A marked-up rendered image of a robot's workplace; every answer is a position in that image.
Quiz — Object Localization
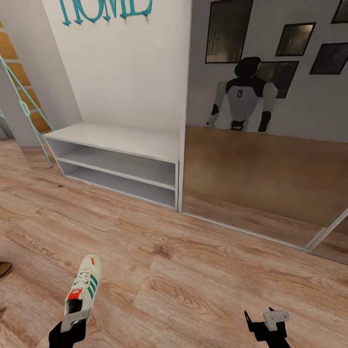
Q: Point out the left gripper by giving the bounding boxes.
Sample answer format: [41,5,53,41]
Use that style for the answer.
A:
[49,320,87,348]

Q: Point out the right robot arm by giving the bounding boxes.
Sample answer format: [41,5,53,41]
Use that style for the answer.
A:
[245,309,290,348]

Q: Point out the gym shoe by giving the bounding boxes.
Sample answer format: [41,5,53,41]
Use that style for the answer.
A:
[64,253,102,325]

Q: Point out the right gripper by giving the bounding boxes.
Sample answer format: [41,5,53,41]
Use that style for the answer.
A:
[245,311,288,348]

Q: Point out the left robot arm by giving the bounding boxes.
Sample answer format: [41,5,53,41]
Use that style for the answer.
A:
[49,309,92,348]

